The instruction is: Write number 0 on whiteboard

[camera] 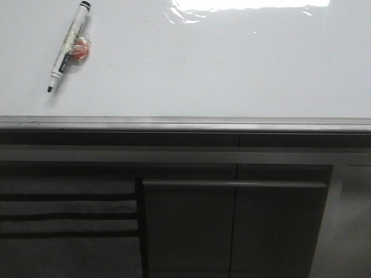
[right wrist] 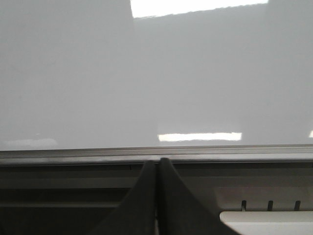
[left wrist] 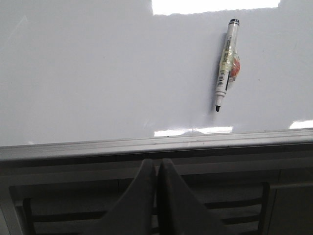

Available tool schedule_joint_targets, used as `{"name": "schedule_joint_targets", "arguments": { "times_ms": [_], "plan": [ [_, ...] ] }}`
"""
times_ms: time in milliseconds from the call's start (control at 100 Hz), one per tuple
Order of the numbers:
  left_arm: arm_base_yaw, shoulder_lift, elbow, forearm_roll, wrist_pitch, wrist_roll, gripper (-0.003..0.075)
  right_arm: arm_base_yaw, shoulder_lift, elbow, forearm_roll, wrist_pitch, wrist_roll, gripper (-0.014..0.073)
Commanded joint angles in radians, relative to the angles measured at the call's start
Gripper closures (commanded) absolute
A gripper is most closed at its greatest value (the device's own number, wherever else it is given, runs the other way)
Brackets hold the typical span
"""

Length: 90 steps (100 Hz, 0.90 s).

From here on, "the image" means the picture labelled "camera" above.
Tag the white whiteboard with metal frame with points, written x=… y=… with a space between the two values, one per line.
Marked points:
x=228 y=66

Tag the white black whiteboard marker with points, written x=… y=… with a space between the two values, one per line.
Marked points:
x=67 y=46

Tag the grey fabric organizer black stripes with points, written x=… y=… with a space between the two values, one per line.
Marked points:
x=88 y=229

